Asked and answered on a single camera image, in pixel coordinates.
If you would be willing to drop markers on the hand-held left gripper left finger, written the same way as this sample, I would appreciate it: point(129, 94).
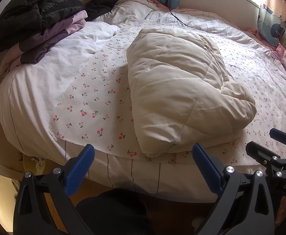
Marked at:
point(80, 169)

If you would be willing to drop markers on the cream quilted coat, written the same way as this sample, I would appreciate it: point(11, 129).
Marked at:
point(182, 90)

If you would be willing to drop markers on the person's dark trouser leg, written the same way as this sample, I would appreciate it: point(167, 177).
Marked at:
point(113, 213)

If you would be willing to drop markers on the cherry print white quilt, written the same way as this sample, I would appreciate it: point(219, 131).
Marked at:
point(96, 90)

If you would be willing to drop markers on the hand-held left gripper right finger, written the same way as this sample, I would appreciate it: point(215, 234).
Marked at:
point(206, 169)

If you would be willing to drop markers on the black crumpled jacket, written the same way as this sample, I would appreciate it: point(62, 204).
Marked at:
point(103, 2)

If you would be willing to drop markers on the black puffer jacket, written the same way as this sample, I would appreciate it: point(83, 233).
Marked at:
point(30, 12)

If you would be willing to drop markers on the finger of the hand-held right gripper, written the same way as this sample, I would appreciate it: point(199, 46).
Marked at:
point(278, 134)
point(260, 151)

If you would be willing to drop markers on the lilac folded garment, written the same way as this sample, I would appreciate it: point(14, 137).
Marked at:
point(77, 20)

